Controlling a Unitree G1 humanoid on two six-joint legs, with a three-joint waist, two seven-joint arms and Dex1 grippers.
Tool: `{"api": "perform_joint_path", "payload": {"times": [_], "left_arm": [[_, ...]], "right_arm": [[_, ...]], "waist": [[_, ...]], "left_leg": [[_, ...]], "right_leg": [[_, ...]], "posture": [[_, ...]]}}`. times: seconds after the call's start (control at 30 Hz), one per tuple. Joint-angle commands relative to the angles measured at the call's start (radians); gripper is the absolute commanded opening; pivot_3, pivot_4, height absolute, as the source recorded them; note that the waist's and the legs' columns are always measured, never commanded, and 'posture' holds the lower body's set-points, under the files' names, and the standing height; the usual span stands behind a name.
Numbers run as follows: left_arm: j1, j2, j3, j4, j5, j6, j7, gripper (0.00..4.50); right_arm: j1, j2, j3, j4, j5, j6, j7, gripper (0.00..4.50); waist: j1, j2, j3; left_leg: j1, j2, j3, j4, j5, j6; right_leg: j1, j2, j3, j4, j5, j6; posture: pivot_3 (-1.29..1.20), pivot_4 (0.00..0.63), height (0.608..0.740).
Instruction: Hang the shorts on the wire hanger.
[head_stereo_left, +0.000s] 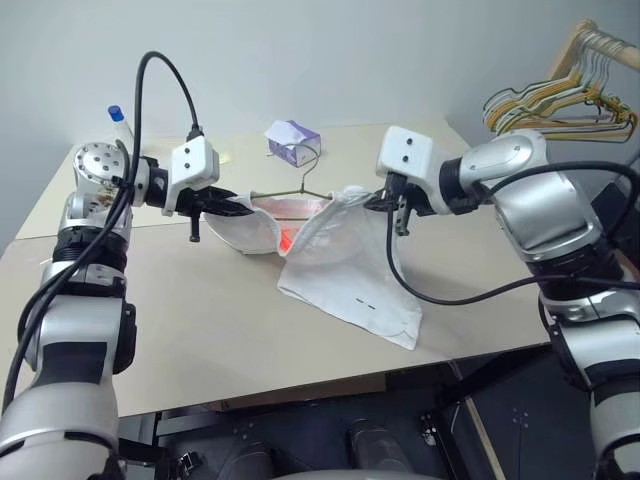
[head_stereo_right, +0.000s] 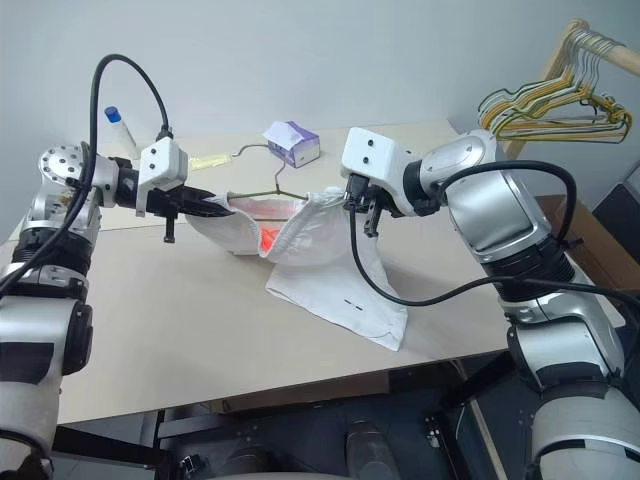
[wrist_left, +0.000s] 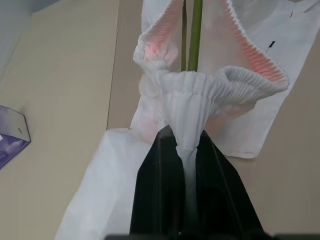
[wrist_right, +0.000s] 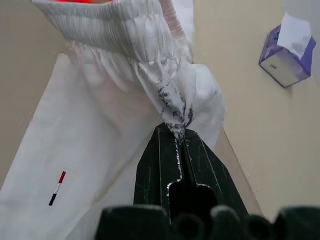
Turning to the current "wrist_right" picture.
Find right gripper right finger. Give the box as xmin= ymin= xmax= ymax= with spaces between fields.
xmin=181 ymin=128 xmax=249 ymax=215

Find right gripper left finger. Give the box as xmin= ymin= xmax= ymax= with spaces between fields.
xmin=133 ymin=126 xmax=185 ymax=209

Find white elastic-waist shorts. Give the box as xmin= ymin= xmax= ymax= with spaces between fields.
xmin=0 ymin=0 xmax=228 ymax=240

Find purple tissue box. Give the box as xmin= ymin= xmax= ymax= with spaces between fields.
xmin=258 ymin=26 xmax=317 ymax=89

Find white tissue sheet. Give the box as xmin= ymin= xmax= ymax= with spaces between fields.
xmin=276 ymin=12 xmax=312 ymax=55

